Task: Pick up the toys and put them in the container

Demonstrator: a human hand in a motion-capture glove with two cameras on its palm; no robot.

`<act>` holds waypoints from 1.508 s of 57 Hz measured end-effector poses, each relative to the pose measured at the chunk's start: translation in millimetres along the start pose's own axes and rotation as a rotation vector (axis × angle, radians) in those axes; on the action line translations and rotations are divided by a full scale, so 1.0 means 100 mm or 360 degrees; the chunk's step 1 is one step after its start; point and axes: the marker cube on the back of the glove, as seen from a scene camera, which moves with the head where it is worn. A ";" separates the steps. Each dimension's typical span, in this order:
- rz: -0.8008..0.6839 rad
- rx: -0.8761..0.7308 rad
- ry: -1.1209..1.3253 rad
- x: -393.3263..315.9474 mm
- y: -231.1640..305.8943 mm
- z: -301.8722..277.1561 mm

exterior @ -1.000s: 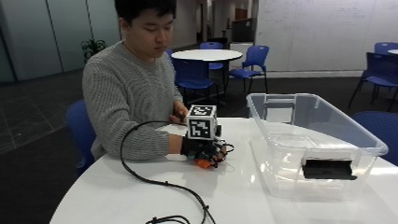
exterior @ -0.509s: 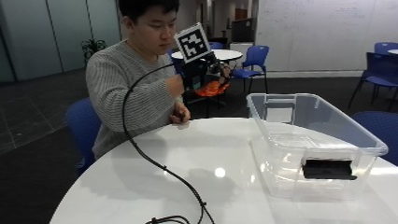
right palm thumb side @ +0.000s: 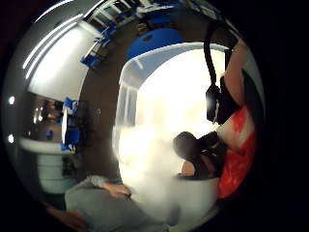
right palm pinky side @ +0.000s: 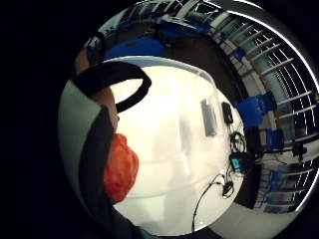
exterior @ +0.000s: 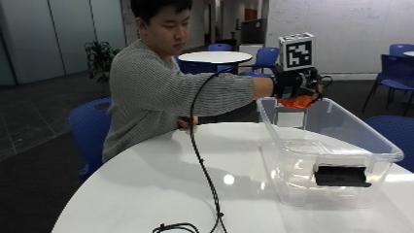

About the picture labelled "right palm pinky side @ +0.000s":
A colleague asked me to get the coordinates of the small black device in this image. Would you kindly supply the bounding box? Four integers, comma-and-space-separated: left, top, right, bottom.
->
220, 101, 235, 125

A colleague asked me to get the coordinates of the white window frame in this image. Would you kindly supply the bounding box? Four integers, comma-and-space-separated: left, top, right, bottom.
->
212, 9, 319, 213

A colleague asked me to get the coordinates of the black device with teal screen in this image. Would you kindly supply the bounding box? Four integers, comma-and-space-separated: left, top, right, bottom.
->
229, 151, 254, 174

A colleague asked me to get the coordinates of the orange knobbly soft object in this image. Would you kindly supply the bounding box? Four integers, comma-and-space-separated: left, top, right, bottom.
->
103, 132, 141, 204

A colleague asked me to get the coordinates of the coiled black cable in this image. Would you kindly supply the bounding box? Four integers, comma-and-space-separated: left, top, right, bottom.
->
229, 130, 248, 154

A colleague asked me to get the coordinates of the blue round seat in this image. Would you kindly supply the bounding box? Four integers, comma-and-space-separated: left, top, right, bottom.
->
104, 36, 165, 62

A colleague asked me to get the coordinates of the black case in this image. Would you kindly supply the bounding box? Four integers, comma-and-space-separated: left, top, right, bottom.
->
233, 163, 264, 210

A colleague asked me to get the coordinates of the black tripod stand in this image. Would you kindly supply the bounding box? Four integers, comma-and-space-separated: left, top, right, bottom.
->
290, 140, 309, 158

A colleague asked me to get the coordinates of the large blue chair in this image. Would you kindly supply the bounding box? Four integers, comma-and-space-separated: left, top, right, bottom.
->
234, 91, 279, 129

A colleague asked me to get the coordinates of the long black cable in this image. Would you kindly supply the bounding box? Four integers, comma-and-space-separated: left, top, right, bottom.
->
191, 171, 235, 233

